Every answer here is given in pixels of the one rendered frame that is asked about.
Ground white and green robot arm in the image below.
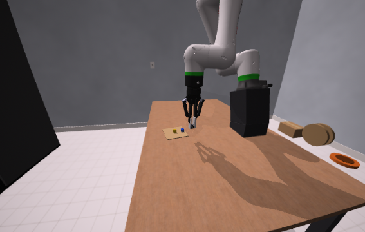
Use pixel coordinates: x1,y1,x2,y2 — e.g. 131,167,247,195
184,0,272,90

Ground tan flat mat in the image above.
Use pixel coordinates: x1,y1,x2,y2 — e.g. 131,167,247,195
162,126,188,140

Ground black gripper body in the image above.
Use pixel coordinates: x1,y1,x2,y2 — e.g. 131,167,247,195
186,87,201,104

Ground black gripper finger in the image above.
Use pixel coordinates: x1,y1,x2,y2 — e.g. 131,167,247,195
192,98,205,128
182,99,194,129

